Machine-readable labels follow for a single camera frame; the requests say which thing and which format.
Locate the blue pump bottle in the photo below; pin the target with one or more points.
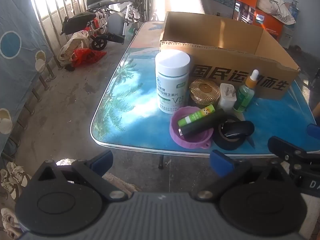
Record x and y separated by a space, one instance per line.
294 8

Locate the green lip balm tube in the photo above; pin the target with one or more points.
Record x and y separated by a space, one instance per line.
197 116

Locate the white charger plug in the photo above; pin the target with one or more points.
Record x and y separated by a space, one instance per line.
226 100

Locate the black cylindrical flashlight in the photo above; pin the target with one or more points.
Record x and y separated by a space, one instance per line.
205 126

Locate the black wheeled chair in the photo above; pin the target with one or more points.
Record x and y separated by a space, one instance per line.
80 21

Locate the blue printed cloth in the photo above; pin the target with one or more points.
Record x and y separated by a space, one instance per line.
20 55

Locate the brown cardboard box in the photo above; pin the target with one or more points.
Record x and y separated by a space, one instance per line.
225 66

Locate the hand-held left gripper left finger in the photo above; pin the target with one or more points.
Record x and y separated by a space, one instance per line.
101 160

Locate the black tape roll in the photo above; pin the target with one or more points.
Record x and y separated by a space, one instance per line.
225 144

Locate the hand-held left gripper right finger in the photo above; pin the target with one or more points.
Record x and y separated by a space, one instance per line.
221 163

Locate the white woven bag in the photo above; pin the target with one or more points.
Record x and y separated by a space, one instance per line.
72 46

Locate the white quilted cloth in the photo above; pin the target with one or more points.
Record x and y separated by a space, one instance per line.
270 3

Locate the worn sneaker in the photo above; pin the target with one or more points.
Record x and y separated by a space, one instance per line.
8 222
13 178

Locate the red plastic bag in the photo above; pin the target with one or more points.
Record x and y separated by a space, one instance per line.
85 57

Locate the black computer mouse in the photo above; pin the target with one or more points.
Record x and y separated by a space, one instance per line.
240 128

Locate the black table leg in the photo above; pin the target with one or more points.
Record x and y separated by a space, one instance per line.
160 162

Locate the green dropper bottle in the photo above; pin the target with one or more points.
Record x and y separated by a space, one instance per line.
245 95

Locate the gold lid black jar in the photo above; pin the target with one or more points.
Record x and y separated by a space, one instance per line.
203 90

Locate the purple plastic bowl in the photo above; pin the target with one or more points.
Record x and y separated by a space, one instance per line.
186 143

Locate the checked brim hat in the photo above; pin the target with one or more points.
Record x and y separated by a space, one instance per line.
285 17

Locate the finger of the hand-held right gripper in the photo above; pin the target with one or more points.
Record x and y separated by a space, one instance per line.
282 146
314 130

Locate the white small appliance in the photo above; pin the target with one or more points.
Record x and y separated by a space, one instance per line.
286 37

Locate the orange cardboard box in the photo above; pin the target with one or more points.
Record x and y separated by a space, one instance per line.
270 25

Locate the white vitamin bottle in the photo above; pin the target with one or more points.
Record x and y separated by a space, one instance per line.
172 80

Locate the metal railing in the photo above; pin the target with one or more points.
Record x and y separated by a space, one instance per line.
53 17

